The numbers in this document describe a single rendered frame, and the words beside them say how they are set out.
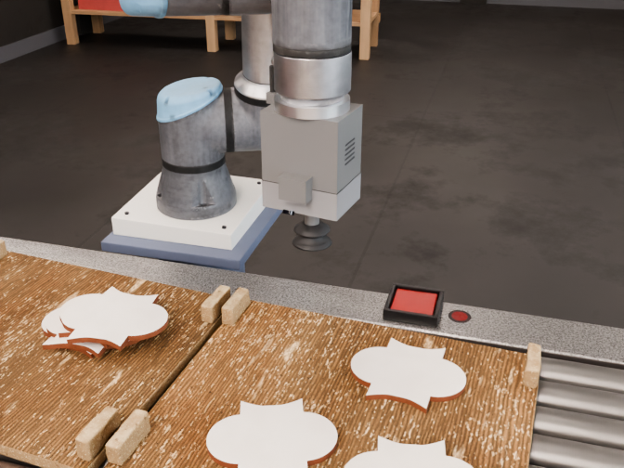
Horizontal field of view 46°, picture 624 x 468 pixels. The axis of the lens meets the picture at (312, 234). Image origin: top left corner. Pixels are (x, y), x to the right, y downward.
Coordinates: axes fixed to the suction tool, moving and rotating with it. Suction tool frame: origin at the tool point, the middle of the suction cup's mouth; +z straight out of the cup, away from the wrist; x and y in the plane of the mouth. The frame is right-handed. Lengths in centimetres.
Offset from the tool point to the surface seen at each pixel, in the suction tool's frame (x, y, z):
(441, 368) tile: 7.3, 13.8, 17.5
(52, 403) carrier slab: -16.9, -24.8, 18.4
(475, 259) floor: 207, -22, 112
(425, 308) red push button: 21.4, 7.5, 19.1
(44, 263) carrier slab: 8, -49, 18
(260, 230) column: 43, -31, 25
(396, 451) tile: -8.2, 13.5, 17.6
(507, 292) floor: 187, -5, 112
